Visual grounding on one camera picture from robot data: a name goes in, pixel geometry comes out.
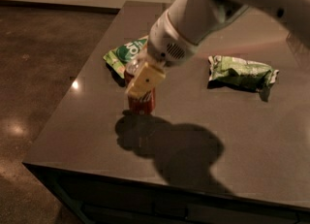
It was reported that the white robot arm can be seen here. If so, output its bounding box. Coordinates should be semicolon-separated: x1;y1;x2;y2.
126;0;310;98

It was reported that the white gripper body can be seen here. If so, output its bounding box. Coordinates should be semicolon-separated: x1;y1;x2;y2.
147;11;199;67

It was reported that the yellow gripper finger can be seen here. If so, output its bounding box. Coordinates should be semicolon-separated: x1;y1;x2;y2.
126;62;166;98

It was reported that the crumpled green chip bag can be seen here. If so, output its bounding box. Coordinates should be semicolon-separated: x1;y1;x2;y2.
208;55;279;91

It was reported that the green chip bag with logo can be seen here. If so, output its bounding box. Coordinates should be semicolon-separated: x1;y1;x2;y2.
103;36;148;79

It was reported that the red coke can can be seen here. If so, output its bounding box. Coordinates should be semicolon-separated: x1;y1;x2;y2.
124;65;155;115

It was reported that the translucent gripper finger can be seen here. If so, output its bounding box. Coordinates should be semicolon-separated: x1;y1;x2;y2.
127;57;144;76

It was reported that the dark table cabinet base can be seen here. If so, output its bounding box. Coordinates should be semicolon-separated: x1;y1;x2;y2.
24;162;310;224

